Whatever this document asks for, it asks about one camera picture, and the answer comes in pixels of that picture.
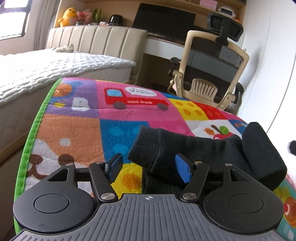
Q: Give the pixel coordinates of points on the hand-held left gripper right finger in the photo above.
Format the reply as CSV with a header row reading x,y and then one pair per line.
x,y
183,169

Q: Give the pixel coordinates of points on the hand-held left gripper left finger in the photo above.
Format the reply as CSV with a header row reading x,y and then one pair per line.
x,y
114,169

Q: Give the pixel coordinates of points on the black garment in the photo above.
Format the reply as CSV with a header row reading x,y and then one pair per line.
x,y
208,150

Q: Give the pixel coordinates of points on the colourful printed play mat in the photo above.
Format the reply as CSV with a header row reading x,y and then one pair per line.
x,y
129,120

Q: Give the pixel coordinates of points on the beige mesh office chair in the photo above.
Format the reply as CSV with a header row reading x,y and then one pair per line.
x,y
208,62

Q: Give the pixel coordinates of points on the bed with white quilted mattress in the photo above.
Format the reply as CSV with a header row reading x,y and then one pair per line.
x,y
46,67

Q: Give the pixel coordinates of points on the white desk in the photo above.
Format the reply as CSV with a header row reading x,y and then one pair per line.
x,y
161,44

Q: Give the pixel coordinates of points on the beige padded headboard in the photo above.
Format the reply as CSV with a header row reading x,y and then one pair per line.
x,y
104,39

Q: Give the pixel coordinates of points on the small white cloth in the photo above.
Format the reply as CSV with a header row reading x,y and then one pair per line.
x,y
66,48

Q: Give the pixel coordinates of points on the dark keyboard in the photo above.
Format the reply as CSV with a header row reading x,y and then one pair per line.
x,y
166,36

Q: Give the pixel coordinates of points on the white wardrobe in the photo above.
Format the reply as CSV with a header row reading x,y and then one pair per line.
x,y
266,58

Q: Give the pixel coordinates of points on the black computer monitor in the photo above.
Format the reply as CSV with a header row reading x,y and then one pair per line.
x,y
161,20

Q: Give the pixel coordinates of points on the green potted plant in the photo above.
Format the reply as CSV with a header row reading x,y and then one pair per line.
x,y
97,15

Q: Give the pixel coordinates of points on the pink potted flowers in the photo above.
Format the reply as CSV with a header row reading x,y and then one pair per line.
x,y
83,15

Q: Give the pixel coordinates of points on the yellow duck plush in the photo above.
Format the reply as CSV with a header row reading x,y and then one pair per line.
x,y
68,16

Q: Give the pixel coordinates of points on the grey curtain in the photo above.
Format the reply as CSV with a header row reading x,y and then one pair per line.
x,y
41,23

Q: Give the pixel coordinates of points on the white desk clock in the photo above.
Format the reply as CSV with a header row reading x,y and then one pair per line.
x,y
225,10

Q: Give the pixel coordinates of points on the pink box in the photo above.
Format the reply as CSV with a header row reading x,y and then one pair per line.
x,y
208,3

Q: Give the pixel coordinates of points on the window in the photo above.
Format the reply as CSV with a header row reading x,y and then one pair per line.
x,y
11,20

